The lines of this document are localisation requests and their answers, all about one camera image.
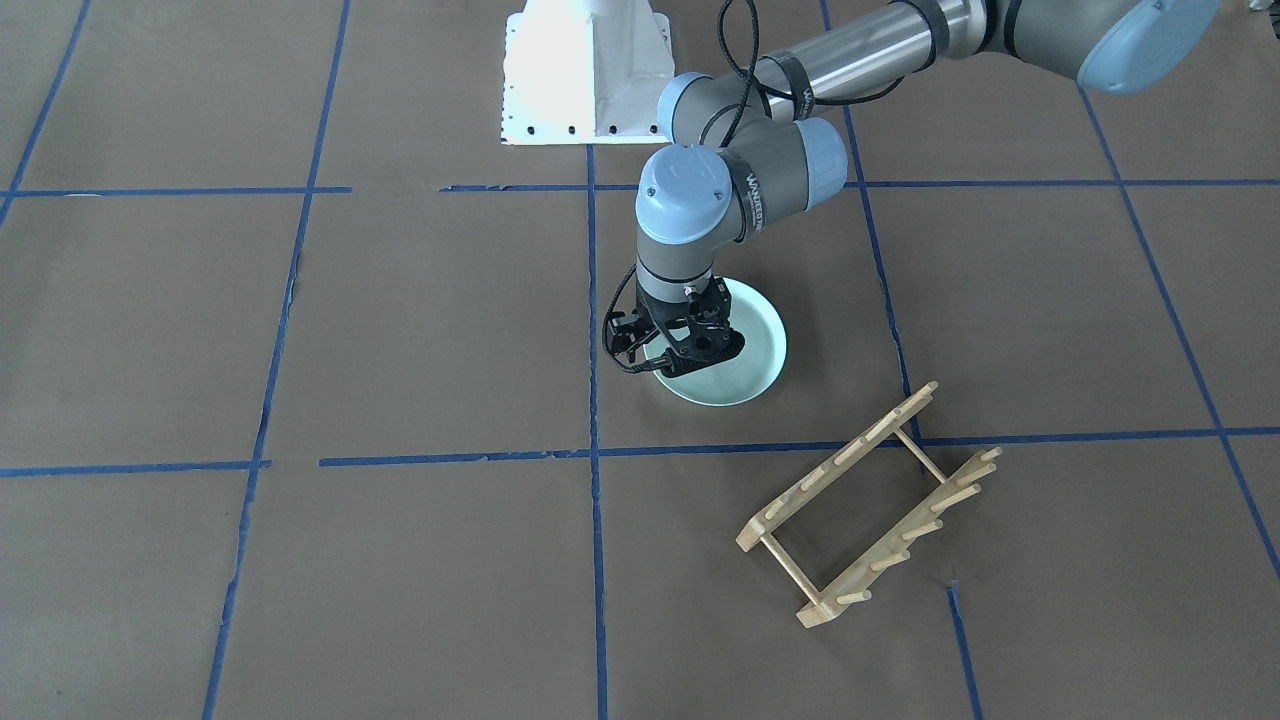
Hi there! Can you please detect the light green plate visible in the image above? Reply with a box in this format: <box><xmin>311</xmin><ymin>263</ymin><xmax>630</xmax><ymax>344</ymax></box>
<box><xmin>655</xmin><ymin>278</ymin><xmax>787</xmax><ymax>407</ymax></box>

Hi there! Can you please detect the wooden plate rack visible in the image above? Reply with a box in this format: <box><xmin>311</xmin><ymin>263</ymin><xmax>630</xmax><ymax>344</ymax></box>
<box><xmin>733</xmin><ymin>382</ymin><xmax>1006</xmax><ymax>629</ymax></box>

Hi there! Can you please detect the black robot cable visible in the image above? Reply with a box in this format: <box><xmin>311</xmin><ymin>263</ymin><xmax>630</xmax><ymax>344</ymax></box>
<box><xmin>700</xmin><ymin>0</ymin><xmax>906</xmax><ymax>149</ymax></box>

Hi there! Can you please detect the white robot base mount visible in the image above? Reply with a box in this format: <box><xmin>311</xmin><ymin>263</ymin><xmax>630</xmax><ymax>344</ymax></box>
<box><xmin>500</xmin><ymin>1</ymin><xmax>675</xmax><ymax>146</ymax></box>

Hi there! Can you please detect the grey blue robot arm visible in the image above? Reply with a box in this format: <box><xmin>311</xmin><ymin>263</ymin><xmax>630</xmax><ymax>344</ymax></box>
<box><xmin>600</xmin><ymin>1</ymin><xmax>1219</xmax><ymax>378</ymax></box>

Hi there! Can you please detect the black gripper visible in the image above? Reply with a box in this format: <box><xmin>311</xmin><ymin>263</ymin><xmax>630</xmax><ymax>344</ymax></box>
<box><xmin>626</xmin><ymin>279</ymin><xmax>746</xmax><ymax>378</ymax></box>

